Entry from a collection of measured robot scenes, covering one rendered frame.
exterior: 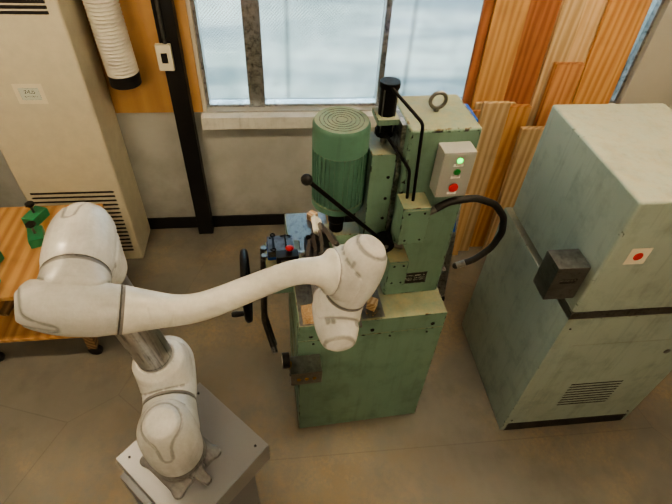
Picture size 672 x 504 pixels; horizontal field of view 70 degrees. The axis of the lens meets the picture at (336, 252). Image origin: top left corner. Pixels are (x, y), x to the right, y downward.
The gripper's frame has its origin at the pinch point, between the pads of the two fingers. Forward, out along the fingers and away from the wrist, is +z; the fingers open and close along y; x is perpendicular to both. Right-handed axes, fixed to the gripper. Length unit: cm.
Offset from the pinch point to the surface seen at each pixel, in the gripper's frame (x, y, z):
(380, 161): -8.4, 21.9, 17.1
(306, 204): -92, -70, 151
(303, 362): -46, -51, -2
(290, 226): -26, -32, 46
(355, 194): -12.0, 8.6, 16.6
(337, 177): -2.1, 9.4, 15.9
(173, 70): 26, -51, 144
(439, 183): -21.2, 32.0, 7.2
